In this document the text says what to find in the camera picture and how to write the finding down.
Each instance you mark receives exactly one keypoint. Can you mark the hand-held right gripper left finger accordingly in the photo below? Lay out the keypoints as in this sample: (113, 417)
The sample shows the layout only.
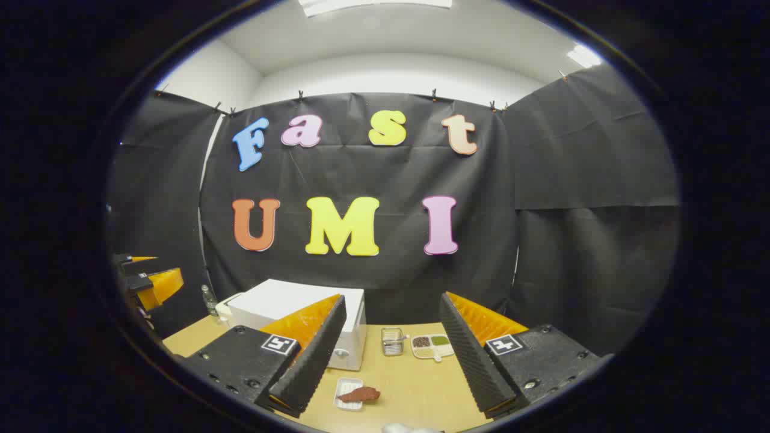
(313, 361)

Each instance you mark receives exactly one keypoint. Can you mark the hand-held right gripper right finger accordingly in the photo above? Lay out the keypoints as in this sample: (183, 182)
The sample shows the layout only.
(475, 361)

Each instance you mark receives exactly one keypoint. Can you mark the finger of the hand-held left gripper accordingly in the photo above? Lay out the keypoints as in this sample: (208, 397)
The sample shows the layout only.
(162, 285)
(141, 260)

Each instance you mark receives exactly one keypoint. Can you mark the brown meat piece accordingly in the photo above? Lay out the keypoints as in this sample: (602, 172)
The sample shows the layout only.
(360, 394)

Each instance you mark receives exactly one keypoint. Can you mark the white microwave oven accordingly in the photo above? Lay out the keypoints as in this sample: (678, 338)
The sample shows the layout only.
(289, 300)

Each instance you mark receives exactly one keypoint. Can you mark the white rectangular food tray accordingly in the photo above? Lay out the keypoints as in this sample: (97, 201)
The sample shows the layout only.
(348, 385)

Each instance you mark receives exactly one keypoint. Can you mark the white divided grain tray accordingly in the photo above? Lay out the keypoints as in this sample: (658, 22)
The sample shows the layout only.
(432, 347)

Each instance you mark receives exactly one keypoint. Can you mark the clear plastic water bottle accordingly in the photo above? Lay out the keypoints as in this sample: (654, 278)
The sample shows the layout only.
(209, 300)

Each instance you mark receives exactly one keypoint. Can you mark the metal mesh container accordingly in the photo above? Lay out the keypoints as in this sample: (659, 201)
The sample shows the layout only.
(391, 343)

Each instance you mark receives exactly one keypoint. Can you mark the small ceiling light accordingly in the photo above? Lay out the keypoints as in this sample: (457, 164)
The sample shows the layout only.
(583, 56)

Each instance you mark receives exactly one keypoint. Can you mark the long ceiling light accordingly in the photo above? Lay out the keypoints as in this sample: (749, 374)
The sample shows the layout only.
(376, 5)

